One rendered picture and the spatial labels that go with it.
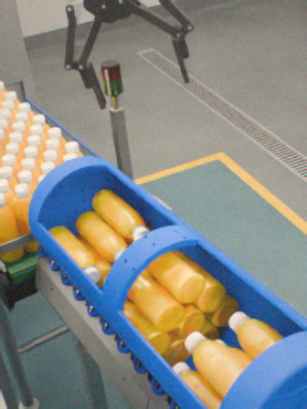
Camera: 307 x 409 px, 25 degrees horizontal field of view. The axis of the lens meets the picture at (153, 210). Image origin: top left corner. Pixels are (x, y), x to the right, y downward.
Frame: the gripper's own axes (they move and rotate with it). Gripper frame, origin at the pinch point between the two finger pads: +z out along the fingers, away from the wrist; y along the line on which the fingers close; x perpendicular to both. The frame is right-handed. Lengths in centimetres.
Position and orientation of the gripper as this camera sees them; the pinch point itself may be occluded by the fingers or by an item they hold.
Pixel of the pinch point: (142, 87)
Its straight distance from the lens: 106.9
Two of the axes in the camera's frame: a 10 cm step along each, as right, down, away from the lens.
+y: -9.5, 2.7, 1.5
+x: 0.1, 5.2, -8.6
